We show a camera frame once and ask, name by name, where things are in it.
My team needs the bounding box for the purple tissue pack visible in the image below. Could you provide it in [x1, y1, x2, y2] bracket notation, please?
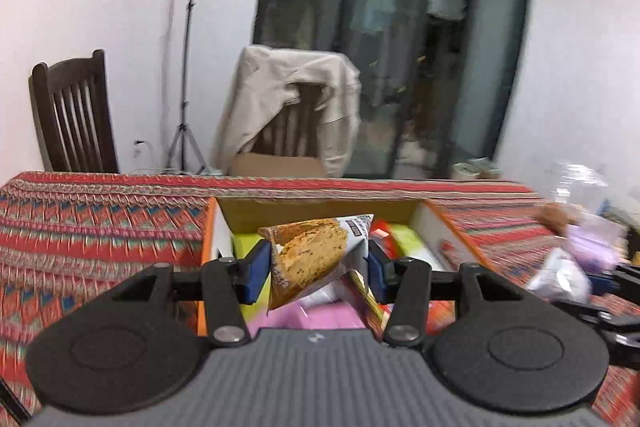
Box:
[562, 224, 627, 274]

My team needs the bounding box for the chair under beige jacket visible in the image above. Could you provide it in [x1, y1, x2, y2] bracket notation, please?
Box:
[254, 83, 327, 158]

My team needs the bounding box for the patterned red tablecloth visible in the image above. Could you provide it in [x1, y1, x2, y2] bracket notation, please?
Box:
[0, 171, 640, 424]

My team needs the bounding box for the brown round snack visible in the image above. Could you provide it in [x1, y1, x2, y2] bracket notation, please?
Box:
[534, 203, 577, 234]

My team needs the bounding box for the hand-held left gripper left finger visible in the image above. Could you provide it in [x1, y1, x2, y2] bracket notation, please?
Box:
[110, 238, 273, 349]

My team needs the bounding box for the dark glass sliding door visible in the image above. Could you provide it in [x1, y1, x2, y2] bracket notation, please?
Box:
[252, 0, 532, 180]

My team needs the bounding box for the yellow slim snack packet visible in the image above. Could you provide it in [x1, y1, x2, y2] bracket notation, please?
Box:
[347, 269, 392, 327]

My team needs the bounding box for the orange cardboard box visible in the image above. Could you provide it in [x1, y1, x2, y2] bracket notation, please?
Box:
[197, 196, 496, 338]

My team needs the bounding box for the brown cardboard box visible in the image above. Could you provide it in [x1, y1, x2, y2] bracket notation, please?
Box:
[231, 151, 327, 178]

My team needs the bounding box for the white cookie snack packet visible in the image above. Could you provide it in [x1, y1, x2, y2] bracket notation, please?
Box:
[257, 213, 376, 313]

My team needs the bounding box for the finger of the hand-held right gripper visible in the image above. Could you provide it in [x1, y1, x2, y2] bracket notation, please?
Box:
[585, 263, 640, 299]
[552, 299, 640, 350]

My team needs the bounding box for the clear plastic bag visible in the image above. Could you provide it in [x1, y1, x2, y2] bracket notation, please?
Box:
[540, 162, 632, 253]

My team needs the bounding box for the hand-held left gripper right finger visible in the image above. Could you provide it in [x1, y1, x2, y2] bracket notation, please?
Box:
[365, 239, 527, 349]

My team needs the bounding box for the black light stand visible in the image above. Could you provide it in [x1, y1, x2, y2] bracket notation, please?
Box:
[164, 0, 222, 176]

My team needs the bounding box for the yellow green packet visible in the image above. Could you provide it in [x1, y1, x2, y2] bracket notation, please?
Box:
[390, 224, 447, 271]
[231, 229, 267, 261]

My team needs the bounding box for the dark wooden chair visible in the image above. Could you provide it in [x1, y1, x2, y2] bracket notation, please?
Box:
[29, 49, 120, 174]

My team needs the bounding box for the beige jacket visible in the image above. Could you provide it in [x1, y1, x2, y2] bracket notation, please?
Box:
[210, 45, 362, 178]

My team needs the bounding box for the pink snack packet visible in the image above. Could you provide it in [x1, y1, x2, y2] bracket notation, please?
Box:
[249, 298, 372, 334]

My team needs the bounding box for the silver snack packet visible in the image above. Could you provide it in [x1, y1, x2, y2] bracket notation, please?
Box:
[525, 248, 594, 304]

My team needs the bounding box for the pale clutter pile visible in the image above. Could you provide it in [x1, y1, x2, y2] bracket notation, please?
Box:
[451, 158, 502, 180]

